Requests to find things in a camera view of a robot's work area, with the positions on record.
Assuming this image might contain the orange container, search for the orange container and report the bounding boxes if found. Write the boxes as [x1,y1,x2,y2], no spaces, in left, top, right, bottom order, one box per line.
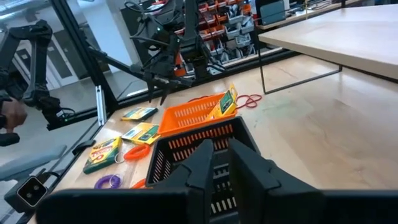
[174,52,188,78]

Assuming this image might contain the orange coil wristband keychain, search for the orange coil wristband keychain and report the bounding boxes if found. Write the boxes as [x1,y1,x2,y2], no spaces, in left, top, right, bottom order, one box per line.
[114,143,152,164]
[129,178,147,190]

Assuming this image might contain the purple coil wristband keychain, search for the purple coil wristband keychain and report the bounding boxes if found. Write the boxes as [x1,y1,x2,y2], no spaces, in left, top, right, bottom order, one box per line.
[93,174,124,190]

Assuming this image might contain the Crayola crayon box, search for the Crayola crayon box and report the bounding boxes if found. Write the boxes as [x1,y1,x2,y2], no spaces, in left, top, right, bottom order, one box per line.
[121,106,159,123]
[82,136,123,175]
[121,121,162,146]
[206,83,239,121]

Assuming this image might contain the orange plastic basket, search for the orange plastic basket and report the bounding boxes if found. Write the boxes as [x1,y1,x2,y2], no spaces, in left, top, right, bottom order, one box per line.
[157,92,239,138]

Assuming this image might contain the black table edge clamp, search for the black table edge clamp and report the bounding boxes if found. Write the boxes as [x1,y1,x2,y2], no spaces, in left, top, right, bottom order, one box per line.
[72,139,97,156]

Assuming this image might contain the silver aluminium bracket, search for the silver aluminium bracket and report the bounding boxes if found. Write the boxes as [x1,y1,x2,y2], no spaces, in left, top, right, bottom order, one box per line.
[95,85,108,127]

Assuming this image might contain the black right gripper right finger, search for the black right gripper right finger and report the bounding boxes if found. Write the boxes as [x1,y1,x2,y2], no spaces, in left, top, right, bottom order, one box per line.
[228,138,326,224]

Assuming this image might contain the grey-blue case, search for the grey-blue case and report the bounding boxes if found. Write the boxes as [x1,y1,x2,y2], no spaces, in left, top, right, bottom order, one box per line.
[259,0,287,26]

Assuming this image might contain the wooden riser shelf black legs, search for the wooden riser shelf black legs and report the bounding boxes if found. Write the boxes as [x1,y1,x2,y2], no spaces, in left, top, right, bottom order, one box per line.
[257,3,398,95]

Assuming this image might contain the person's hand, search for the person's hand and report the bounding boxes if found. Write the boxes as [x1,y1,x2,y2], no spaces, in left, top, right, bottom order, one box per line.
[0,98,29,133]

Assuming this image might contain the parts bin rack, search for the parts bin rack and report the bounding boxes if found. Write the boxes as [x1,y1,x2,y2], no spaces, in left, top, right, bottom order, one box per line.
[174,0,261,75]

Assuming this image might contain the black table-level camera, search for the black table-level camera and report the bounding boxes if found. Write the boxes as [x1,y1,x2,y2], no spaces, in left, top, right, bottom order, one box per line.
[4,169,60,215]

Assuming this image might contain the black plastic basket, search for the black plastic basket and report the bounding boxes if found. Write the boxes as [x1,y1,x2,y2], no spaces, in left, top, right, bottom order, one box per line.
[145,116,261,224]

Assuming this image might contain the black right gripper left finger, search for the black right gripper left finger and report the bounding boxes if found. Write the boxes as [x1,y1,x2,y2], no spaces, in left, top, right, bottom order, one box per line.
[155,139,215,224]

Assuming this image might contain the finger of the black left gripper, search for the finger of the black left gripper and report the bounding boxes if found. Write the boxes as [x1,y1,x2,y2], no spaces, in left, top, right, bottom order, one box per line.
[159,85,175,106]
[145,79,156,104]

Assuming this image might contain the red rubber band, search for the red rubber band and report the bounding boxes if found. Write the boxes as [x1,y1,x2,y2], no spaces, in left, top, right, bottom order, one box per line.
[235,93,263,110]
[187,95,210,103]

